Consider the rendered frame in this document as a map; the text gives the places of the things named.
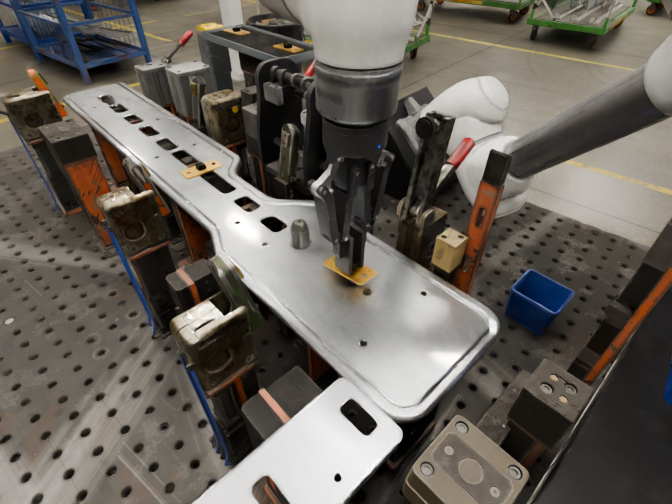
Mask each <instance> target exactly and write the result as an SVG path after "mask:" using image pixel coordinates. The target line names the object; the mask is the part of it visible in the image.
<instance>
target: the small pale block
mask: <svg viewBox="0 0 672 504"><path fill-rule="evenodd" d="M467 241H468V237H466V236H464V235H463V234H461V233H459V232H457V231H455V230H453V229H451V228H448V229H447V230H446V231H444V232H443V233H441V234H440V235H439V236H437V238H436V242H435V247H434V251H433V256H432V261H431V264H430V266H431V267H433V271H432V272H433V273H434V274H436V275H437V276H439V277H441V278H442V279H444V280H445V281H447V282H449V283H450V284H452V283H453V279H454V275H455V272H456V270H457V269H458V268H459V267H460V266H461V262H462V258H463V255H464V251H465V248H466V244H467Z"/></svg>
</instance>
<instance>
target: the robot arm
mask: <svg viewBox="0 0 672 504"><path fill-rule="evenodd" d="M258 1H259V2H260V3H261V4H262V5H263V6H264V7H266V8H267V9H268V10H270V11H271V12H273V13H274V14H276V15H278V16H279V17H281V18H283V19H285V20H288V21H290V22H293V23H295V24H299V25H302V26H303V28H304V30H305V32H306V33H307V34H308V35H309V36H311V37H312V41H313V46H314V57H315V60H314V70H315V97H316V108H317V111H318V112H319V113H320V114H321V115H322V139H323V145H324V147H325V150H326V153H327V157H326V161H325V163H324V173H323V174H322V175H321V176H320V177H319V179H318V180H317V181H316V180H314V179H310V180H309V181H308V183H307V187H308V189H309V190H310V192H311V193H312V194H313V197H314V202H315V208H316V213H317V218H318V224H319V229H320V234H321V236H322V237H323V238H325V239H326V240H327V241H329V242H330V243H332V244H333V253H334V254H335V266H336V267H337V268H338V269H340V270H341V271H342V272H343V273H345V274H346V275H348V276H349V275H351V274H352V264H353V261H355V262H357V267H358V268H361V267H363V266H364V250H365V242H366V237H367V231H368V232H371V231H372V230H373V228H374V226H373V225H371V224H370V222H371V221H372V220H374V221H375V220H377V219H378V217H379V213H380V209H381V204H382V200H383V195H384V191H385V186H386V182H387V177H388V173H389V170H390V168H391V165H392V163H393V161H394V158H395V155H394V154H393V153H391V152H389V151H386V150H384V149H385V147H386V145H387V138H388V129H389V120H390V117H391V116H393V115H394V114H395V112H396V110H397V106H398V97H399V89H400V80H401V73H402V71H403V57H404V52H405V47H406V44H407V41H408V38H409V36H410V33H411V31H412V28H413V26H414V21H415V16H416V11H417V6H418V0H258ZM404 104H405V107H406V109H407V112H408V114H409V116H408V117H406V118H403V119H399V120H398V121H396V127H397V129H398V130H399V131H400V132H401V133H402V134H403V136H404V137H405V139H406V140H407V142H408V144H409V145H410V147H411V148H412V150H413V152H414V153H415V155H416V154H417V150H418V146H419V142H420V137H419V136H418V135H417V134H416V130H415V125H416V122H417V121H418V119H420V118H422V117H425V116H426V113H427V112H430V111H432V110H438V111H440V112H443V113H446V114H449V115H452V116H455V117H456V120H455V124H454V127H453V131H452V134H451V138H450V141H449V145H448V148H447V152H446V154H448V155H449V156H450V155H451V154H452V153H453V152H454V150H455V149H456V148H457V146H458V145H459V144H460V142H461V141H462V140H463V139H464V138H468V137H470V138H472V139H473V140H474V143H475V146H474V148H473V149H472V150H471V152H470V153H469V154H468V156H467V157H466V158H465V160H464V161H463V162H462V163H461V165H460V166H459V167H458V169H457V170H455V173H456V175H457V178H458V180H459V183H460V185H461V187H462V189H463V192H464V194H465V196H466V198H467V199H468V201H469V203H470V204H471V205H472V207H473V206H474V202H475V198H476V195H477V191H478V188H479V184H480V180H482V177H483V173H484V169H485V166H486V162H487V159H488V155H489V151H490V150H491V149H495V150H497V151H500V152H503V153H506V154H508V155H511V156H512V161H511V164H510V168H509V171H508V174H507V177H506V180H505V183H504V184H503V185H505V187H504V190H503V193H502V196H501V199H500V202H499V205H498V209H497V212H496V215H495V218H499V217H503V216H506V215H509V214H511V213H514V212H516V211H518V210H519V209H520V208H521V207H522V205H523V204H524V203H525V201H526V198H527V194H528V193H527V188H529V187H530V186H531V185H532V184H533V183H534V181H535V180H536V177H537V174H538V173H539V172H542V171H544V170H547V169H549V168H551V167H554V166H556V165H558V164H561V163H563V162H565V161H568V160H570V159H573V158H575V157H577V156H580V155H582V154H584V153H587V152H589V151H591V150H594V149H596V148H600V147H602V146H605V145H607V144H610V143H612V142H614V141H617V140H619V139H621V138H624V137H626V136H629V135H631V134H633V133H636V132H638V131H640V130H643V129H645V128H647V127H650V126H652V125H655V124H657V123H659V122H662V121H664V120H666V119H669V118H671V117H672V33H671V34H670V35H669V36H668V37H667V38H666V40H665V41H664V42H663V43H662V44H661V45H660V46H659V47H658V48H657V49H656V50H655V51H654V52H653V54H652V55H651V57H650V58H649V60H648V62H647V63H646V64H644V65H642V66H640V67H639V68H637V69H635V70H634V71H632V72H630V73H628V74H627V75H625V76H623V77H622V78H620V79H618V80H616V81H615V82H613V83H611V84H610V85H608V86H606V87H605V88H603V89H601V90H599V91H598V92H596V93H594V94H593V95H591V96H589V97H587V98H586V99H584V100H582V101H581V102H579V103H577V104H575V105H574V106H572V107H570V108H569V109H567V110H565V111H564V112H562V113H560V114H558V115H557V116H555V117H553V118H552V119H550V120H548V121H546V122H545V123H543V124H541V125H540V126H538V127H536V128H534V129H533V130H531V131H529V132H528V133H526V134H524V135H523V136H521V137H516V136H504V135H503V133H502V120H504V119H505V118H506V115H507V112H508V107H509V102H508V94H507V91H506V89H505V88H504V86H503V85H502V84H501V82H500V81H498V80H497V79H496V78H494V77H491V76H483V77H476V78H471V79H467V80H464V81H461V82H459V83H457V84H455V85H454V86H452V87H451V88H449V89H447V90H446V91H445V92H443V93H442V94H440V95H439V96H438V97H437V98H435V99H434V100H433V101H432V102H431V103H430V104H429V105H428V104H424V105H422V106H421V107H420V105H419V104H418V103H417V102H416V101H415V100H414V99H413V98H412V97H409V99H406V100H405V101H404ZM331 182H332V184H331ZM332 193H333V196H332ZM370 206H371V207H373V210H372V209H371V208H370ZM351 213H352V221H353V222H354V223H355V224H354V223H352V222H351Z"/></svg>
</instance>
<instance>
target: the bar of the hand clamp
mask: <svg viewBox="0 0 672 504"><path fill-rule="evenodd" d="M455 120H456V117H455V116H452V115H449V114H446V113H443V112H440V111H438V110H432V111H430V112H427V113H426V116H425V117H422V118H420V119H418V121H417V122H416V125H415V130H416V134H417V135H418V136H419V137H420V142H419V146H418V150H417V154H416V158H415V162H414V167H413V171H412V175H411V179H410V183H409V188H408V192H407V196H406V200H405V204H404V208H403V213H402V217H401V219H402V220H407V219H409V218H411V217H412V216H411V214H410V212H409V209H410V207H412V206H413V205H414V204H415V203H416V200H417V197H418V198H420V199H422V200H421V204H420V208H419V212H418V216H417V219H416V223H415V227H417V228H420V227H419V223H420V218H421V216H422V214H423V213H424V212H425V211H426V210H428V209H430V208H431V205H432V201H433V198H434V194H435V191H436V187H437V184H438V180H439V177H440V173H441V169H442V166H443V162H444V159H445V155H446V152H447V148H448V145H449V141H450V138H451V134H452V131H453V127H454V124H455Z"/></svg>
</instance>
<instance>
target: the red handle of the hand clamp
mask: <svg viewBox="0 0 672 504"><path fill-rule="evenodd" d="M474 146H475V143H474V140H473V139H472V138H470V137H468V138H464V139H463V140H462V141H461V142H460V144H459V145H458V146H457V148H456V149H455V150H454V152H453V153H452V154H451V155H450V157H449V158H448V159H447V161H446V162H445V165H444V166H443V168H442V169H441V173H440V177H439V180H438V184H437V187H436V191H435V194H434V197H435V196H436V194H437V193H438V192H439V190H440V189H441V188H442V186H443V185H444V184H445V183H446V181H447V180H448V179H449V177H450V176H451V175H452V173H453V172H454V171H455V170H457V169H458V167H459V166H460V165H461V163H462V162H463V161H464V160H465V158H466V157H467V156H468V154H469V153H470V152H471V150H472V149H473V148H474ZM421 200H422V199H420V198H419V199H418V200H417V202H416V203H415V204H414V205H413V206H412V207H410V209H409V212H410V214H411V216H413V217H415V218H417V216H418V212H419V208H420V204H421Z"/></svg>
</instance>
